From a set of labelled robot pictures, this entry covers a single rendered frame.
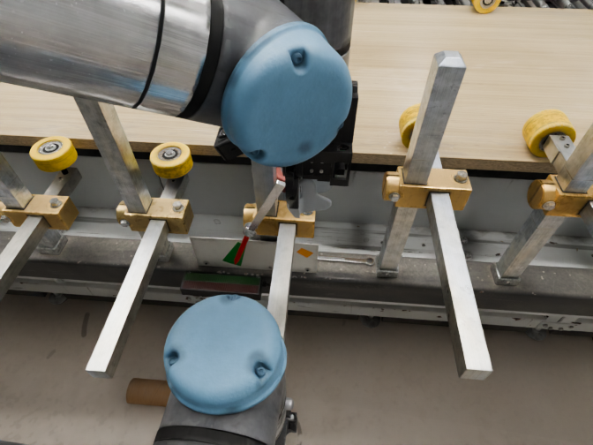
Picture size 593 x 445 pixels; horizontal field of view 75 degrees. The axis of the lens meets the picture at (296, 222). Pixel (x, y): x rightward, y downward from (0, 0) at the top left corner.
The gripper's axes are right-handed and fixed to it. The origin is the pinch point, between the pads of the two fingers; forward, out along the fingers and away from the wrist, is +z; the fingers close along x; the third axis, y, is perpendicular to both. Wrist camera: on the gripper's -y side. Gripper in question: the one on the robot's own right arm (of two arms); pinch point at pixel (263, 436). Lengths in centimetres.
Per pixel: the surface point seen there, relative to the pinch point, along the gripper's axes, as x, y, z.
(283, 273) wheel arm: 0.4, -23.8, -3.4
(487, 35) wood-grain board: 52, -109, -7
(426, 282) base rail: 29.4, -34.2, 12.6
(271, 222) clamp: -3.1, -34.7, -3.5
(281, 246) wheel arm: -0.5, -29.3, -3.4
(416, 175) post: 20.7, -35.5, -16.2
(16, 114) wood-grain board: -64, -59, -7
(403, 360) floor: 40, -46, 83
